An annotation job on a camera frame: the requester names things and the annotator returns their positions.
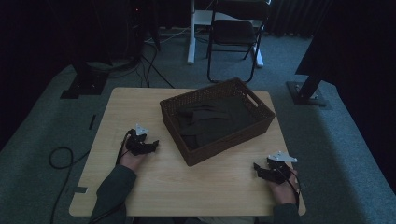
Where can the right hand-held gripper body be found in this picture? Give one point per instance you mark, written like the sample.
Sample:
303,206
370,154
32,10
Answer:
280,166

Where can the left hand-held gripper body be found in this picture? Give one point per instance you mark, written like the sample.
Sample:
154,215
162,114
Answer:
135,143

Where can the white desk frame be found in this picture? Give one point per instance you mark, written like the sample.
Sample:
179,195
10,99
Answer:
191,40

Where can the black folding chair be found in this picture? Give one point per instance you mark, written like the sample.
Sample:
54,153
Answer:
232,32

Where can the person's right hand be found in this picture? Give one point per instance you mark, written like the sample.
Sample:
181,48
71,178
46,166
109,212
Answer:
284,192

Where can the black stand base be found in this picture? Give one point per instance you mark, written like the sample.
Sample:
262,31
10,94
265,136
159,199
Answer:
306,95
85,85

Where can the black computer tower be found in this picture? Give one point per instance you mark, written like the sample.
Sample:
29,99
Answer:
135,28

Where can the person's left hand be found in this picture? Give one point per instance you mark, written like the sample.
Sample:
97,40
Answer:
130,159

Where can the dark cloth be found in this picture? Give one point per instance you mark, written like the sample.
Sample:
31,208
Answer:
214,123

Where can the brown woven basket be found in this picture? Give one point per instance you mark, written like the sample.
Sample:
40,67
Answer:
190,99

